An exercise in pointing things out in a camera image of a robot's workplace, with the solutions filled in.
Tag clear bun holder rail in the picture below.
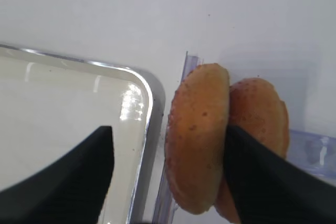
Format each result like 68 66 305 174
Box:
286 130 335 178

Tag white metal-rimmed tray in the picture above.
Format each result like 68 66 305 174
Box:
1 45 165 223

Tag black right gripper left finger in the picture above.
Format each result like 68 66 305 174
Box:
1 126 114 223

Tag spare bun half on right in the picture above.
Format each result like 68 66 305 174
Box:
214 77 290 224

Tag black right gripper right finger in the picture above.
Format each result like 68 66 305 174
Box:
224 126 335 223

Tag clear long right guide rail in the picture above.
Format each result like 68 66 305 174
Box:
152 52 204 224

